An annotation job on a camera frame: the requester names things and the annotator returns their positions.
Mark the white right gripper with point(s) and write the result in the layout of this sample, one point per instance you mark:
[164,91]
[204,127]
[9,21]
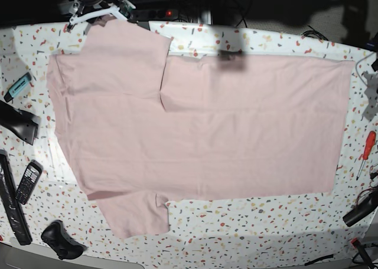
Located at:
[91,10]

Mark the pink T-shirt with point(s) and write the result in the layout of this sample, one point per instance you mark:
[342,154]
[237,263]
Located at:
[140,127]

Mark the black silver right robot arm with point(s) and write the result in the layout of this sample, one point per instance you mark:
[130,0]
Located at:
[102,20]

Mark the teal highlighter marker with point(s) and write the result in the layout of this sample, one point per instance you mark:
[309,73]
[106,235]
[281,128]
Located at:
[17,87]

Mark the black handheld device with grip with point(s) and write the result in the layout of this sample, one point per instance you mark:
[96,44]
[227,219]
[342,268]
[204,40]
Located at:
[22,123]

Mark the black phone handset with keypad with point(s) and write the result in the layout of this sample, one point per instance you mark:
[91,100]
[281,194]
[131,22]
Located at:
[28,182]

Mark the long black bar remote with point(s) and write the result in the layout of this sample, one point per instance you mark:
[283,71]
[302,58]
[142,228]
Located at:
[12,206]

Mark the black game controller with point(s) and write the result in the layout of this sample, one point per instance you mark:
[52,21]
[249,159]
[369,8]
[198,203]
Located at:
[57,238]

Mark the red and black tool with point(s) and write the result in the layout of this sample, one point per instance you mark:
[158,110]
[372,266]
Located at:
[366,260]

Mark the black power strip red switch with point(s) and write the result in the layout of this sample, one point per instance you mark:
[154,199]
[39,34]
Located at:
[154,15]

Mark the red handled screwdriver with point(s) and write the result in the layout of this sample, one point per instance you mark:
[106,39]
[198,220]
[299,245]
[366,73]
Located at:
[370,141]

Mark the black cylindrical device with wires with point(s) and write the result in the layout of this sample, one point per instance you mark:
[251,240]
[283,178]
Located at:
[363,209]

